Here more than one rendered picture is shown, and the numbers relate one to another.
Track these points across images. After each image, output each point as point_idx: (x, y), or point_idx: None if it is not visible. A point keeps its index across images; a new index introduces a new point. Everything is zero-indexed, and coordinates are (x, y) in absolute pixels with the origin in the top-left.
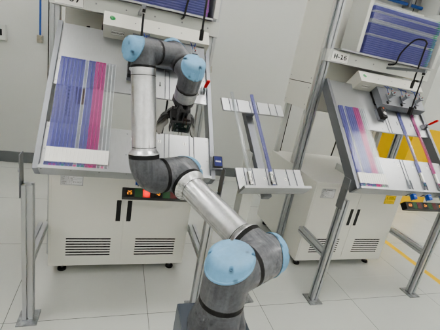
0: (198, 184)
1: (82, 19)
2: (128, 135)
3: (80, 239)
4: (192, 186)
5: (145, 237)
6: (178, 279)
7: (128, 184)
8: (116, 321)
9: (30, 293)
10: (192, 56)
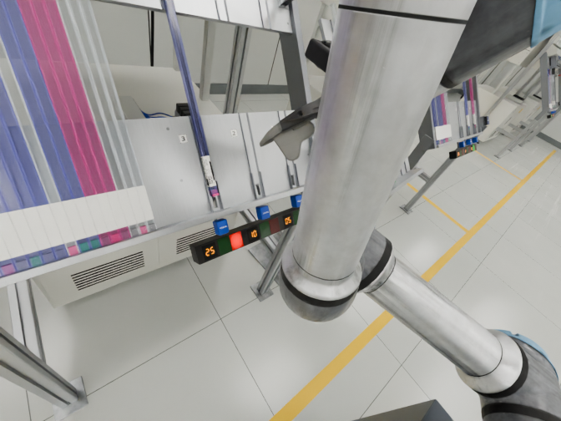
0: (406, 278)
1: None
2: (171, 130)
3: (95, 268)
4: (396, 286)
5: (189, 234)
6: (231, 258)
7: None
8: (190, 345)
9: (61, 393)
10: None
